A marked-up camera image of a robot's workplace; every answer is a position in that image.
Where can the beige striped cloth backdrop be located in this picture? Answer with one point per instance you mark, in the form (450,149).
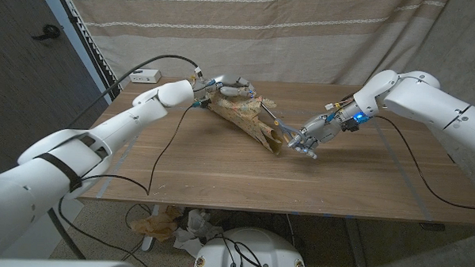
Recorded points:
(304,36)

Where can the crumpled brown paper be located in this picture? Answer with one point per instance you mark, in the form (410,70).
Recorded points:
(155,225)

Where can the grey table leg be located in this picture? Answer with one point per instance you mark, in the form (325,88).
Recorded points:
(356,244)

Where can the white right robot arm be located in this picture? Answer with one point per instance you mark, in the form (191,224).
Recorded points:
(428,102)

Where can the white power strip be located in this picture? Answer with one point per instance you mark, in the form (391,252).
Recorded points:
(144,75)

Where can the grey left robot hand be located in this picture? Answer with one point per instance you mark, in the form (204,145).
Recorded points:
(227,83)

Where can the white table leg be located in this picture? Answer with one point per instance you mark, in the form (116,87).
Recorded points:
(150,241)

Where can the white robot torso base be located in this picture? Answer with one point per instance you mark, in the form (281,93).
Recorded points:
(273,249)

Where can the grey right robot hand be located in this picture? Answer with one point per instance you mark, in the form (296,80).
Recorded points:
(321,130)

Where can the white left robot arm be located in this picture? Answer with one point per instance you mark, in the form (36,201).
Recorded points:
(62,163)

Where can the dark wooden door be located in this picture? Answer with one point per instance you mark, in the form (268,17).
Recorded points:
(24,102)

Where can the crumpled white paper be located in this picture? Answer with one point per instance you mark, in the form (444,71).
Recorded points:
(196,227)

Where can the white robot chest edge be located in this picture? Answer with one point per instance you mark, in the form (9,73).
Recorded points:
(58,265)

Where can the floral tan wrapping paper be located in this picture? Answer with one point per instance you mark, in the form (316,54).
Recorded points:
(246,114)

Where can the black zigzag edge trim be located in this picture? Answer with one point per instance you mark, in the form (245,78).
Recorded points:
(94,45)

